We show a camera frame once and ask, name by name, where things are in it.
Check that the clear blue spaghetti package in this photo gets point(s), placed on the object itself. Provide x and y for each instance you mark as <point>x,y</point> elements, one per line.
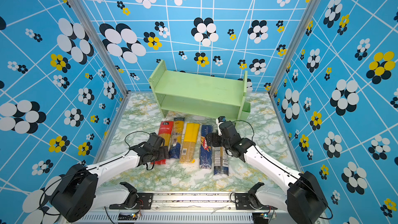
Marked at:
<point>221,162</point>

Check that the blue yellow spaghetti package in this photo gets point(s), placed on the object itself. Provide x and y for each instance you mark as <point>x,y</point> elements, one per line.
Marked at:
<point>176,138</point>

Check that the dark blue spaghetti package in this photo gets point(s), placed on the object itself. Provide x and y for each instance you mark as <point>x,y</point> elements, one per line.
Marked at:
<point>205,148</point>

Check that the red spaghetti package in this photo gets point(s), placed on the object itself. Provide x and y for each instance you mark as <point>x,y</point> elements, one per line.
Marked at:
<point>165,131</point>

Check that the controller board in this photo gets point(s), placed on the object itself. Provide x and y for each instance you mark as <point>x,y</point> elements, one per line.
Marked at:
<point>260,218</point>
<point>129,216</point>

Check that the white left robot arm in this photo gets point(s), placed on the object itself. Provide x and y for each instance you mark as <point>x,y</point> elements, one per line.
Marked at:
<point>81,189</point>

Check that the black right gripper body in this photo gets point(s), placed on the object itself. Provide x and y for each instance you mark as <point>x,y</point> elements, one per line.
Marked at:
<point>219,141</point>

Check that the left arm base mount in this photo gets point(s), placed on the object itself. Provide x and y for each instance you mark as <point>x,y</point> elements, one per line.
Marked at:
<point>135,199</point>

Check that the aluminium corner post right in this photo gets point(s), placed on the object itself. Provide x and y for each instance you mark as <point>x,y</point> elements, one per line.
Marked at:
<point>295,41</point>

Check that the green wooden shelf unit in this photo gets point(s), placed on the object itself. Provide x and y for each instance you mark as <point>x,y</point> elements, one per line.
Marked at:
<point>198,95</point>

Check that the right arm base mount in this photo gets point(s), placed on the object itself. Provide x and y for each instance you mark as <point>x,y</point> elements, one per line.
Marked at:
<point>248,200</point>

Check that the left controller board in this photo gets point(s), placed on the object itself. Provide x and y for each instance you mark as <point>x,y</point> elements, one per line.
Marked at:
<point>129,216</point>

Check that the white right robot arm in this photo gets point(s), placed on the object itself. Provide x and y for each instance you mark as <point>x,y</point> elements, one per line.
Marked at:
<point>302,197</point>

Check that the green plastic hanging bin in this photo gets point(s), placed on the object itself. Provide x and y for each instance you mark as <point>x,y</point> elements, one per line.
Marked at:
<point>246,110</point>

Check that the aluminium corner post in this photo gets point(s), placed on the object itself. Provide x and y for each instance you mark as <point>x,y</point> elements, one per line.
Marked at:
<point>295,41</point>
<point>84,19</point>

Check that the right controller board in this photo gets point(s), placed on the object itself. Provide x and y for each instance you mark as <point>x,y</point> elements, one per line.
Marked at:
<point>260,218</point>

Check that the aluminium corner post left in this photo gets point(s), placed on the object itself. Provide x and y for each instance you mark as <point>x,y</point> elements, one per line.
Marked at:
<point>84,19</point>

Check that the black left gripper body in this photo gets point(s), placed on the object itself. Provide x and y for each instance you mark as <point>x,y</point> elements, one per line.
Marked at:
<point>161,154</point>

